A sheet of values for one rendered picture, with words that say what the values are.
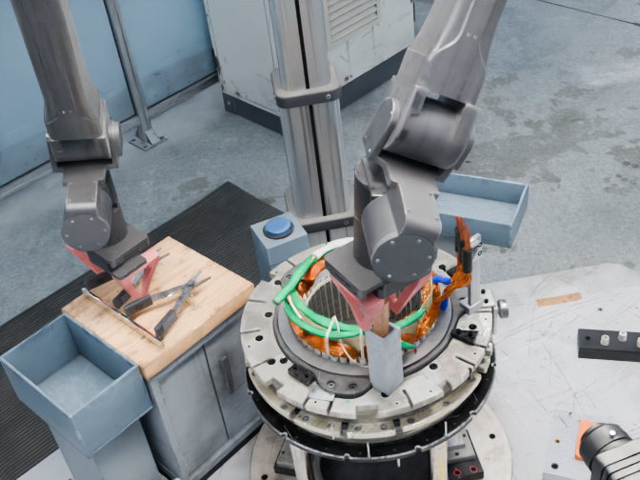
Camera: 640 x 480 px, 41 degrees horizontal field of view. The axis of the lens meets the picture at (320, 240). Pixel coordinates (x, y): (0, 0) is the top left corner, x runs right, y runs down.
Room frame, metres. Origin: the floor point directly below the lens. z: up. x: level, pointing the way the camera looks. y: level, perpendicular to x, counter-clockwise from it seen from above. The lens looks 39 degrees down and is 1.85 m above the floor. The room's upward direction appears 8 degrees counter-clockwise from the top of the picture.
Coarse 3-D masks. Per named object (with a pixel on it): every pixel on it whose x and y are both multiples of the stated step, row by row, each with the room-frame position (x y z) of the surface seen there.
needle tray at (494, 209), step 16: (448, 176) 1.11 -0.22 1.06; (464, 176) 1.10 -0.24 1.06; (480, 176) 1.09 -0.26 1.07; (448, 192) 1.11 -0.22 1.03; (464, 192) 1.10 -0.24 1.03; (480, 192) 1.09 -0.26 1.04; (496, 192) 1.08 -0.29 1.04; (512, 192) 1.06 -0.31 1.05; (528, 192) 1.05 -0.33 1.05; (448, 208) 1.07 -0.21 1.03; (464, 208) 1.07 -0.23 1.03; (480, 208) 1.06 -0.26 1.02; (496, 208) 1.06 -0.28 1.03; (512, 208) 1.05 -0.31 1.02; (448, 224) 1.01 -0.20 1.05; (464, 224) 1.00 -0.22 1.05; (480, 224) 0.98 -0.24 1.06; (496, 224) 0.97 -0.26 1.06; (512, 224) 0.97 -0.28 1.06; (448, 240) 1.02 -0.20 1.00; (496, 240) 0.97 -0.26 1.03; (512, 240) 0.97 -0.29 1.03
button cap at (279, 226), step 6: (270, 222) 1.07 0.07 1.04; (276, 222) 1.07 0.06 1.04; (282, 222) 1.07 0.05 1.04; (288, 222) 1.07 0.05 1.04; (270, 228) 1.06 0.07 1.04; (276, 228) 1.06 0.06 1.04; (282, 228) 1.06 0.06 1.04; (288, 228) 1.06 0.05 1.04; (270, 234) 1.05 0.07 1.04; (276, 234) 1.05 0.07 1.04; (282, 234) 1.05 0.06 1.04
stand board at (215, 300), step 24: (168, 240) 1.04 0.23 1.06; (168, 264) 0.98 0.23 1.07; (192, 264) 0.97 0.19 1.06; (216, 264) 0.96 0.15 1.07; (96, 288) 0.95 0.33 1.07; (120, 288) 0.94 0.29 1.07; (168, 288) 0.93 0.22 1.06; (216, 288) 0.91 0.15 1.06; (240, 288) 0.91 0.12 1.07; (72, 312) 0.90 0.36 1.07; (96, 312) 0.89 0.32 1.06; (144, 312) 0.88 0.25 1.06; (192, 312) 0.87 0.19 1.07; (216, 312) 0.86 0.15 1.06; (120, 336) 0.84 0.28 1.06; (168, 336) 0.83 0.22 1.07; (192, 336) 0.83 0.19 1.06; (144, 360) 0.79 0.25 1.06; (168, 360) 0.80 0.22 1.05
